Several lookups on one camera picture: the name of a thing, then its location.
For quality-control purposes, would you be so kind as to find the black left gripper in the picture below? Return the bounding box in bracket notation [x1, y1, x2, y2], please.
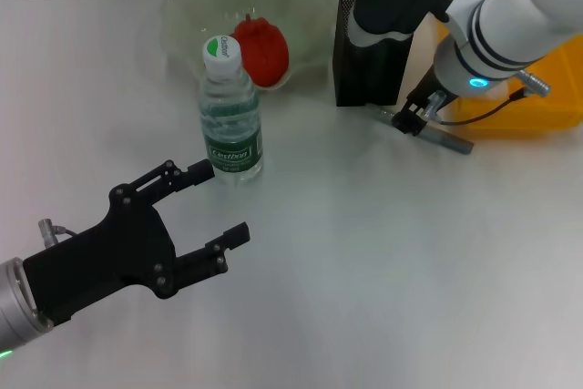
[21, 159, 252, 325]

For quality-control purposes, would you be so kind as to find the pale green glass fruit plate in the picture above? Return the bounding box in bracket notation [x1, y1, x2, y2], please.
[159, 0, 336, 90]

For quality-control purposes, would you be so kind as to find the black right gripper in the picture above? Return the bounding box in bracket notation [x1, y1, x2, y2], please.
[392, 64, 457, 138]

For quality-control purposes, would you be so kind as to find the clear green-label water bottle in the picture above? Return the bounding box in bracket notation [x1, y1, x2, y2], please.
[198, 34, 265, 186]

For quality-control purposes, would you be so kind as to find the black mesh pen holder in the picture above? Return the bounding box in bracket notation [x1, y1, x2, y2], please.
[332, 0, 415, 108]

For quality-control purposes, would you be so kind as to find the left gripper cable with plug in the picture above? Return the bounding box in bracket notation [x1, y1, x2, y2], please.
[36, 219, 79, 245]

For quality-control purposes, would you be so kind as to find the yellow plastic bin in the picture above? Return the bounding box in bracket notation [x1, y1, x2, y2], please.
[436, 0, 583, 136]

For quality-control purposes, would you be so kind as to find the red-orange knobbly orange fruit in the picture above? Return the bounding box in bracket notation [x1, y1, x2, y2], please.
[229, 14, 291, 88]

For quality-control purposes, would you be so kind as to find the grey glitter pen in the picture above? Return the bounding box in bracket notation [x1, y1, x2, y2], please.
[370, 106, 476, 156]

